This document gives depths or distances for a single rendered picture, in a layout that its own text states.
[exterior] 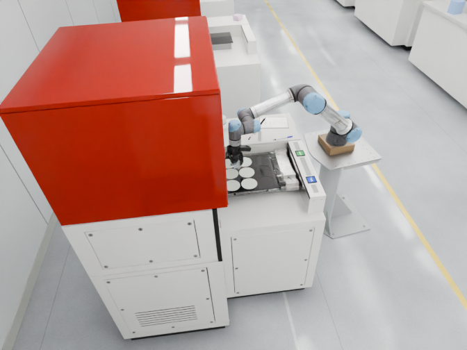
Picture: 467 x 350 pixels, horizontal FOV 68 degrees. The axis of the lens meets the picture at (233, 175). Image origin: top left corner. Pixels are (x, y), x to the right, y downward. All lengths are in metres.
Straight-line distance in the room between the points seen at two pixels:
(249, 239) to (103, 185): 0.97
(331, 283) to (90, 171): 2.00
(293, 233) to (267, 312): 0.75
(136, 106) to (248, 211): 1.10
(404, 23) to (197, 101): 5.56
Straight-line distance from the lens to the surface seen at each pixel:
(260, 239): 2.13
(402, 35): 6.65
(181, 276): 2.00
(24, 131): 1.42
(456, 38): 5.35
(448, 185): 3.96
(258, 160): 2.35
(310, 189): 2.08
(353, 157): 2.59
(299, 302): 2.74
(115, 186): 1.51
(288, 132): 2.51
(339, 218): 3.25
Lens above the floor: 2.39
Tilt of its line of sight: 41 degrees down
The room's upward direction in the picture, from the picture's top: 3 degrees counter-clockwise
